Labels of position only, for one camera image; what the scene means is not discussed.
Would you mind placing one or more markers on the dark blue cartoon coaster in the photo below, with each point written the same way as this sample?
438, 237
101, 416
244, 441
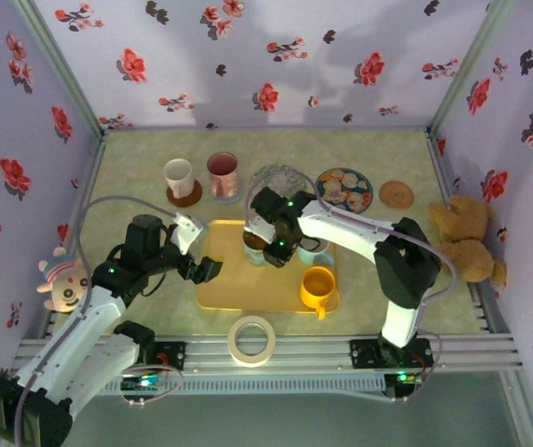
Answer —
343, 191

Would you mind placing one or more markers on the aluminium frame post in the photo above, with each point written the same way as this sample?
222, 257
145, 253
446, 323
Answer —
469, 65
61, 70

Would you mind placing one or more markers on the small lit circuit board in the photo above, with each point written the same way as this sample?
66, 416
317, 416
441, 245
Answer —
143, 383
402, 378

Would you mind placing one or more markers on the tan rattan coaster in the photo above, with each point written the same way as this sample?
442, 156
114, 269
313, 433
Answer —
397, 194

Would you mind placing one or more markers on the yellow serving tray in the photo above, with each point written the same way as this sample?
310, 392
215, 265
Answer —
257, 293

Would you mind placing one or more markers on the aluminium front frame rail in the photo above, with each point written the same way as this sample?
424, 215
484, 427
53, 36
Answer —
304, 356

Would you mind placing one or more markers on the pale pink tall cup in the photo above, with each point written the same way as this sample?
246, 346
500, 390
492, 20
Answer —
178, 177

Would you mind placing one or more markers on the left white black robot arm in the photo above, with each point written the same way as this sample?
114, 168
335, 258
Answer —
85, 326

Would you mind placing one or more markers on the plain yellow mug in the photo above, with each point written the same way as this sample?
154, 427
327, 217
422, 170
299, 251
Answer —
317, 286

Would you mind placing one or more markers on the light blue footed mug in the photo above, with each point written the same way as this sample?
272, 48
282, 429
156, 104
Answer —
315, 256

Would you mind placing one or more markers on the brown teddy bear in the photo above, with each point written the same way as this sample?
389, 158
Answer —
469, 256

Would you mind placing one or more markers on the large bunny flower coaster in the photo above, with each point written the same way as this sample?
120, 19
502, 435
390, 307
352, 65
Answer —
285, 179

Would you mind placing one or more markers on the aluminium side rail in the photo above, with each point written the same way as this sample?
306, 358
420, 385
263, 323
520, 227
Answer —
481, 298

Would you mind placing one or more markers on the pink floral mug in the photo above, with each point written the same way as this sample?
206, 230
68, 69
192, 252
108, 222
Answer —
222, 179

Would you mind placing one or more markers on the brown wooden coaster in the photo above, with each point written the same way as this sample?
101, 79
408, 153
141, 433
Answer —
196, 195

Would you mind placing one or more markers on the pink plush doll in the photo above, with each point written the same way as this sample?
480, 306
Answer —
66, 288

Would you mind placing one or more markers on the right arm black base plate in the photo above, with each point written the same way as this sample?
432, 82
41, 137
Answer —
364, 354

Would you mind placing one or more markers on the thin aluminium back rail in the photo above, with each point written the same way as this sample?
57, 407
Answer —
257, 127

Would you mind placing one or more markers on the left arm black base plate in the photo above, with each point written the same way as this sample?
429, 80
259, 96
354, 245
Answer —
173, 356

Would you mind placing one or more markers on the blue butterfly mug yellow inside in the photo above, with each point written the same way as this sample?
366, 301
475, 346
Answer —
253, 255

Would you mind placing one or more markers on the masking tape roll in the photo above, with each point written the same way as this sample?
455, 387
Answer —
236, 342

